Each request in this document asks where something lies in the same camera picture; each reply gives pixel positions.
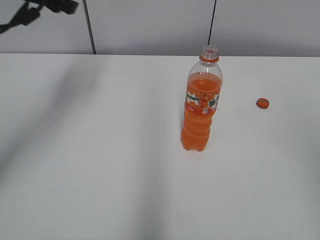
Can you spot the orange soda plastic bottle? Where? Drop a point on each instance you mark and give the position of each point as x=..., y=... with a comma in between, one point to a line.
x=202, y=95

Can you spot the orange bottle cap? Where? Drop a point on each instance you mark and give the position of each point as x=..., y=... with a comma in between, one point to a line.
x=262, y=103

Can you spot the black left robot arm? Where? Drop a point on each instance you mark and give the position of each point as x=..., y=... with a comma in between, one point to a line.
x=31, y=11

